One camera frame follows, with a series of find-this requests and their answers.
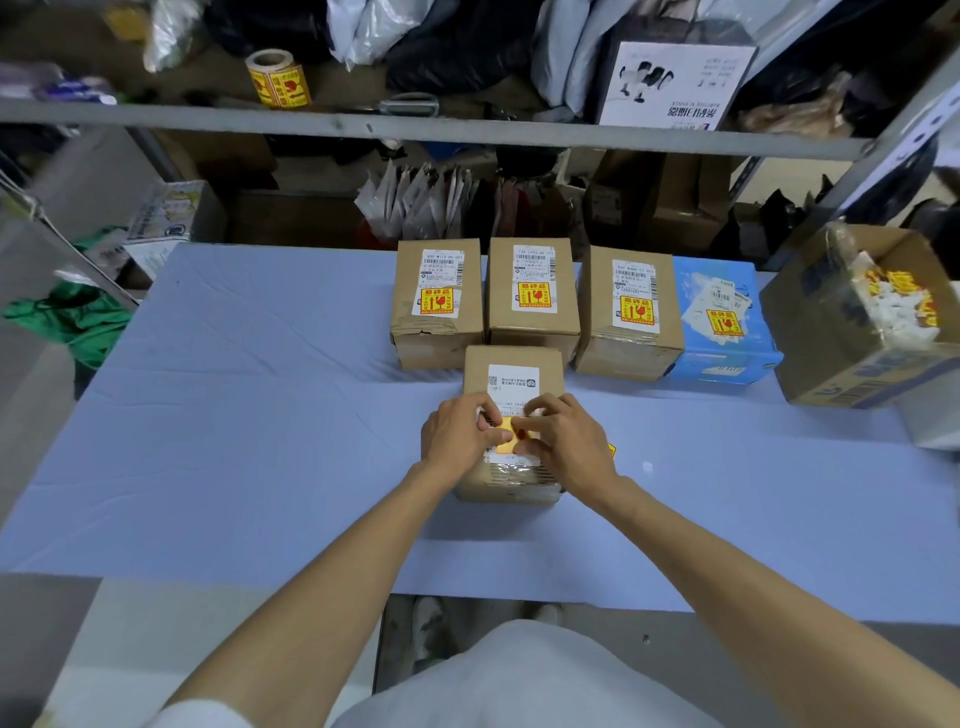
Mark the person's right hand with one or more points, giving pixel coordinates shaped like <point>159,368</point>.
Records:
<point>574,450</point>

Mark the person's left hand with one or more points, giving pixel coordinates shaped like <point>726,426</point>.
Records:
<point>450,439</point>

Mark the person's left thumb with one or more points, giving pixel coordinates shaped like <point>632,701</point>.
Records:
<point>489,436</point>

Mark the person's right thumb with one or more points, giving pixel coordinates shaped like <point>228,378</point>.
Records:
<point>526,427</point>

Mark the yellow warning sticker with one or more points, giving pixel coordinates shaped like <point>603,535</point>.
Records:
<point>508,444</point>

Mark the cardboard box with white label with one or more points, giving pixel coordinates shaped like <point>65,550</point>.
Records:
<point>513,367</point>

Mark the person's left forearm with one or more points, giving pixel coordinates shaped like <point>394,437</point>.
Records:
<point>322,607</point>

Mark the person's right forearm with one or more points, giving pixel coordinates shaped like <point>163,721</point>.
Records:
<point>757,600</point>

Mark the cardboard box with yellow sticker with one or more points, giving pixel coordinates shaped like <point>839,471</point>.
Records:
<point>439,330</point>
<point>534,330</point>
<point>600,345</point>

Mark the person's white shoe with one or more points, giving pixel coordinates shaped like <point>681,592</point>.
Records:
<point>546,613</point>
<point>429,630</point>

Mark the blue box with yellow sticker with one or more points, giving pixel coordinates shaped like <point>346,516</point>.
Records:
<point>739,352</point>

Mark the light blue table cloth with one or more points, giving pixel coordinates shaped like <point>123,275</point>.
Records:
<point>247,420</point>

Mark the bundle of white packets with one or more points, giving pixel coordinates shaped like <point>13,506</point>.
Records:
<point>412,202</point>

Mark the person's white shirt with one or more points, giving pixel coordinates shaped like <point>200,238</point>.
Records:
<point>525,682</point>

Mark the brown cardboard box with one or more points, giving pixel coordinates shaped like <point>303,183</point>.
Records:
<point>667,199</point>

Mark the open cardboard box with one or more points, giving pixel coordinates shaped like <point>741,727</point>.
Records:
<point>814,337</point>

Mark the white printed box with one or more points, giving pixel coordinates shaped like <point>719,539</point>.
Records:
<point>675,86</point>

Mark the grey plastic bag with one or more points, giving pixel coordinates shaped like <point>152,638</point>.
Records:
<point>570,52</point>

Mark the black plastic bag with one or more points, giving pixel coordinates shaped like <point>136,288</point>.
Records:
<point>465,45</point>

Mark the small white printed carton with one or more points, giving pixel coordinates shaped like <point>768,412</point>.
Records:
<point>169,217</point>

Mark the pile of sticker sheets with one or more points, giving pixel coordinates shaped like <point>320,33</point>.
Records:
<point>900,307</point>

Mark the roll of yellow stickers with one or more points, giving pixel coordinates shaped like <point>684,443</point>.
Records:
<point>279,79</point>

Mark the white plastic bag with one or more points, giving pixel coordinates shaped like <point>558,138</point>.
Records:
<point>371,26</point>

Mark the green cloth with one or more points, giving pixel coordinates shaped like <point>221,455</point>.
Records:
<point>75,315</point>

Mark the clear plastic bag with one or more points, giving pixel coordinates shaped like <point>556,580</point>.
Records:
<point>171,30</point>

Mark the grey metal shelf rail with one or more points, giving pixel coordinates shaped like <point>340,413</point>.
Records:
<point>450,129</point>

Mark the grey metal shelf post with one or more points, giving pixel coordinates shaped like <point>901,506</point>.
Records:
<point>877,142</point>

